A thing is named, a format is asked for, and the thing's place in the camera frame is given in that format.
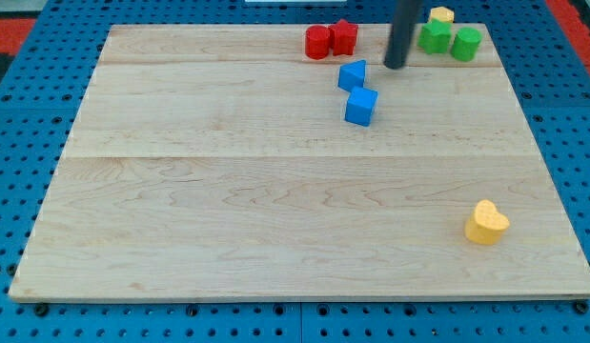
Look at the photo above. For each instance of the green cylinder block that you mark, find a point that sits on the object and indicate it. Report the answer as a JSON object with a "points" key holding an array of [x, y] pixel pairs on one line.
{"points": [[466, 43]]}

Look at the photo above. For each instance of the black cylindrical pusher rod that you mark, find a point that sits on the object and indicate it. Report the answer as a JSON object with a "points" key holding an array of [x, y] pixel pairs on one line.
{"points": [[402, 27]]}

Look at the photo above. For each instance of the blue triangle block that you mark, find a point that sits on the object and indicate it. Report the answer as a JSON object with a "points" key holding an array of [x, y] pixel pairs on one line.
{"points": [[352, 75]]}

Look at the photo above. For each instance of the red star block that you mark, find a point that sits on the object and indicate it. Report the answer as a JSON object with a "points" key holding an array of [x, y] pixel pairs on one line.
{"points": [[343, 37]]}

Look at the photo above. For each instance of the green star block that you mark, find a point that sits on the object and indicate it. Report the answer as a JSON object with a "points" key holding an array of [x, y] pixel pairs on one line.
{"points": [[435, 37]]}

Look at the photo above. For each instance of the blue cube block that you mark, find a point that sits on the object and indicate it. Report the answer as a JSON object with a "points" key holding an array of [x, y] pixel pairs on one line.
{"points": [[360, 106]]}

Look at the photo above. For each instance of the wooden board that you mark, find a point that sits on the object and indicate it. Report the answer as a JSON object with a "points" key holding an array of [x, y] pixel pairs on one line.
{"points": [[212, 163]]}

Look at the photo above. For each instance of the yellow pentagon block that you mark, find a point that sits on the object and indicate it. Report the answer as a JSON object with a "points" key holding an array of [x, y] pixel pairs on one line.
{"points": [[441, 14]]}

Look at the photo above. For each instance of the yellow heart block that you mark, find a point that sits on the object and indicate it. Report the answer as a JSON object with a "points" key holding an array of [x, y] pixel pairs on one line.
{"points": [[486, 225]]}

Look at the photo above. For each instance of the red cylinder block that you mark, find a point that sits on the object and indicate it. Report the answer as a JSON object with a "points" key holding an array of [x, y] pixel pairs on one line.
{"points": [[317, 42]]}

